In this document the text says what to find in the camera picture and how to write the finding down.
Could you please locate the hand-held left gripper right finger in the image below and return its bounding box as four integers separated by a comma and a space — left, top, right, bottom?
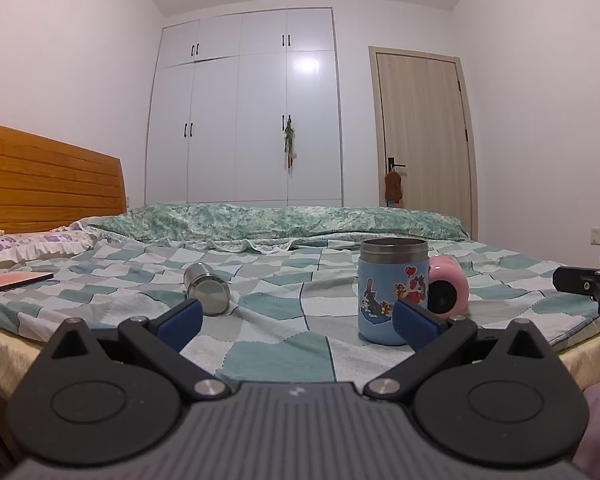
363, 299, 557, 403

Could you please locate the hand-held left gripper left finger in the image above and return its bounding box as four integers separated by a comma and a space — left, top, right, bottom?
44, 298, 232, 404

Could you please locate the stainless steel cup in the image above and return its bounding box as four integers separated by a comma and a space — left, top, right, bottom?
183, 262, 231, 317

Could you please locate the pink cup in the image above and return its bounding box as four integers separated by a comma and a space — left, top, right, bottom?
426, 255, 470, 314

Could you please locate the blue cartoon print cup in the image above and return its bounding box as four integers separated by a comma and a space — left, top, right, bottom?
357, 237, 430, 346

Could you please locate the checkered bedsheet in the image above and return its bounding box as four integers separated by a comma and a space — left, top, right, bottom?
0, 234, 600, 383

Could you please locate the green floral quilt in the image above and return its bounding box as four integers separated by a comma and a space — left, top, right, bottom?
87, 202, 471, 242

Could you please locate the purple floral pillow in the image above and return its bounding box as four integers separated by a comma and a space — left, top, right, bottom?
0, 223, 103, 269

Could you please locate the pink flat tablet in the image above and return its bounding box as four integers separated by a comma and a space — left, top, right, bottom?
0, 271, 55, 297

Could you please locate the wooden headboard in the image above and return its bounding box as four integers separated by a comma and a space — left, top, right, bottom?
0, 120, 127, 235

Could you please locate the beige wooden door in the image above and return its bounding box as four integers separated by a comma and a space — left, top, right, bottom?
368, 45, 479, 239

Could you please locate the green hanging ornament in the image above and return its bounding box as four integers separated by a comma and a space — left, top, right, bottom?
282, 116, 298, 171

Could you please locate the white wardrobe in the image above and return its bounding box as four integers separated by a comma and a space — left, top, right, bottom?
145, 7, 344, 208

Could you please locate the brown bag on door handle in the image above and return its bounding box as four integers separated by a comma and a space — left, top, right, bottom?
384, 170, 405, 209

